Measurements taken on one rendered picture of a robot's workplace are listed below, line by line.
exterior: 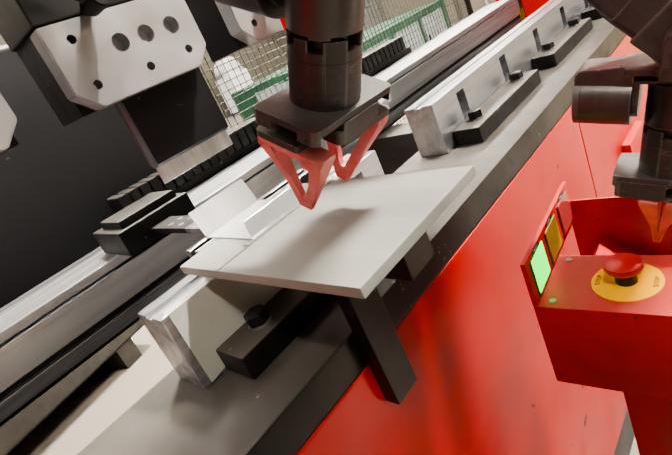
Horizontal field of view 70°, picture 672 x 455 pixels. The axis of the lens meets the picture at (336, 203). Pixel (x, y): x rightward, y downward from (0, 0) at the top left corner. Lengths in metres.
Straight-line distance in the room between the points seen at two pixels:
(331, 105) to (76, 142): 0.75
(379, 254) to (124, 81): 0.29
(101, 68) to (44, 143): 0.55
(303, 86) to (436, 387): 0.43
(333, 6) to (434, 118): 0.55
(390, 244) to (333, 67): 0.14
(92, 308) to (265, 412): 0.37
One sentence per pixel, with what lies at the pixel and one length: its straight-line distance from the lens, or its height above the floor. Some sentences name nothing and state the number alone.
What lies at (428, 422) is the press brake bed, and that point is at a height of 0.69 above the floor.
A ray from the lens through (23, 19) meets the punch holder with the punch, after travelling 0.51.
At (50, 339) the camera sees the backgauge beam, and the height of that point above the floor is 0.94.
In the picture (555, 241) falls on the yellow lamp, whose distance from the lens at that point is 0.68.
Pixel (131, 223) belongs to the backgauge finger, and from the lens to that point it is 0.75.
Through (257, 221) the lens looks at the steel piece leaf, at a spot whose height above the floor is 1.01.
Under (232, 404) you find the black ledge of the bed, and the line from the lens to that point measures 0.52.
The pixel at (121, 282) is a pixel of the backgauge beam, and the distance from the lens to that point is 0.79.
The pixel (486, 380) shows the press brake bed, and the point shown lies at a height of 0.63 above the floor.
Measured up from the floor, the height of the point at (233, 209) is 1.01.
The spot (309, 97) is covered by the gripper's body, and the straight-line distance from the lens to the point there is 0.37.
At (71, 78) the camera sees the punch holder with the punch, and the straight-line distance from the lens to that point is 0.49.
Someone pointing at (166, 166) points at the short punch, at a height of 1.10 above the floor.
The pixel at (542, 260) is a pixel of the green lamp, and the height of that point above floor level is 0.81.
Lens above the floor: 1.16
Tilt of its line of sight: 19 degrees down
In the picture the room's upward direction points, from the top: 24 degrees counter-clockwise
